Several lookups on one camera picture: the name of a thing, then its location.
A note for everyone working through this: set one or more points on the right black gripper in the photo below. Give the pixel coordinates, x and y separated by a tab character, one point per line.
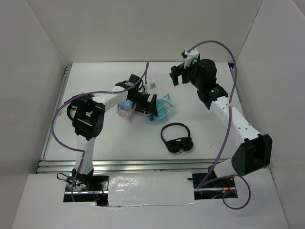
181	71

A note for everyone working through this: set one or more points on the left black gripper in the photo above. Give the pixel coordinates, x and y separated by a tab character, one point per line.
149	107

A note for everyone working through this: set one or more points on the teal cat ear headphones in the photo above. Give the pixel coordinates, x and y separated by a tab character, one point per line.
164	105

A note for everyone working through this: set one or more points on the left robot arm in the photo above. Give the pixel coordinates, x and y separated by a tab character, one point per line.
89	118

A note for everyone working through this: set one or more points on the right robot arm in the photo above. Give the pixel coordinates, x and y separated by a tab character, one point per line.
253	149

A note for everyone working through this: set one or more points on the pink blue cat headphones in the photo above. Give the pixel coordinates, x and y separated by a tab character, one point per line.
127	110

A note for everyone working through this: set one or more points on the small black headphones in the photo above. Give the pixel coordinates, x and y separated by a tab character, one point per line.
178	144

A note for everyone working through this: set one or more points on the white taped cover plate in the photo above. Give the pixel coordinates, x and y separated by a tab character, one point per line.
150	189

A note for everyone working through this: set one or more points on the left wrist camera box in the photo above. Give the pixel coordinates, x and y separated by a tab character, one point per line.
148	87

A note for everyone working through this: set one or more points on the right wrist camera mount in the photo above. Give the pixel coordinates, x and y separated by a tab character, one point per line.
189	55

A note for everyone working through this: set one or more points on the large black wired headphones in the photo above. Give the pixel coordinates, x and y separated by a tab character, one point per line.
75	103

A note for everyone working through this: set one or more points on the aluminium rail frame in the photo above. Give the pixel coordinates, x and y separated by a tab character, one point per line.
135	144

